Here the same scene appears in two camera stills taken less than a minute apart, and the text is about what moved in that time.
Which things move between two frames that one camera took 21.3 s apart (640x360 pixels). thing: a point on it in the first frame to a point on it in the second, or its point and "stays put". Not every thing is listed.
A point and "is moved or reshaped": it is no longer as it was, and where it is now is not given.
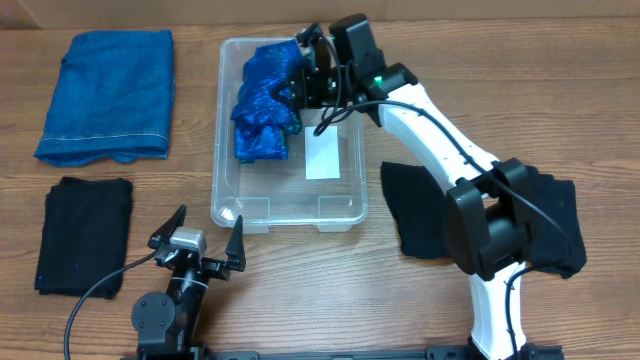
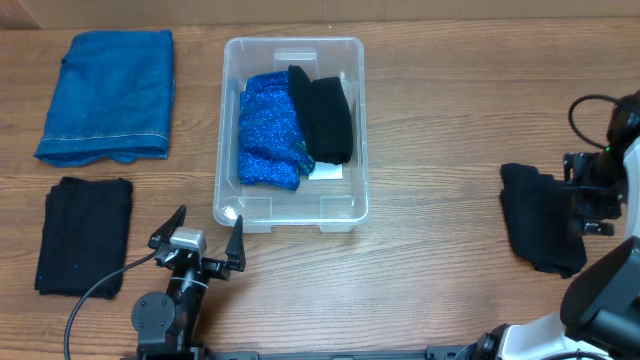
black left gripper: x=235 y=252 stays put
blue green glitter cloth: x=263 y=122 is moved or reshaped
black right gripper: x=304 y=80 to x=582 y=195
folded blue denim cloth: x=113 y=99 stays put
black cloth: x=84 y=236 stays put
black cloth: x=554 y=239 stays put
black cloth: x=417 y=204 to x=324 y=114
